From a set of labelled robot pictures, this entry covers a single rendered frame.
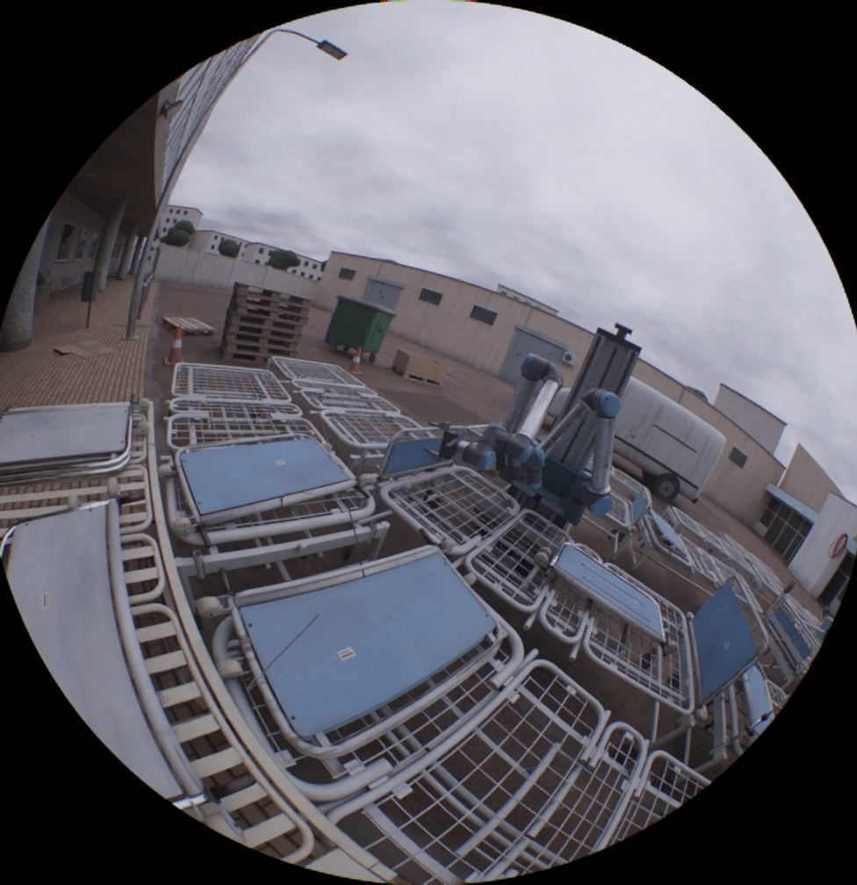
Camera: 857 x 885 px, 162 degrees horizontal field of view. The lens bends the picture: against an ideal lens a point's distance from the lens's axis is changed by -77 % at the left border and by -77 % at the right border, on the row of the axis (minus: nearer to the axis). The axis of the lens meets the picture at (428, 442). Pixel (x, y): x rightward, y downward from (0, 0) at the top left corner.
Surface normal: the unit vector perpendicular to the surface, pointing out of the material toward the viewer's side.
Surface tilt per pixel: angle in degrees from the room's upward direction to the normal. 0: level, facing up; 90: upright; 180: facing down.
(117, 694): 6
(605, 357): 90
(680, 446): 88
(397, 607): 8
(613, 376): 90
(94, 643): 6
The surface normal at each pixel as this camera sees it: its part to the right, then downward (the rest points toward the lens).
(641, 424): -0.49, 0.11
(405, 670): 0.44, -0.80
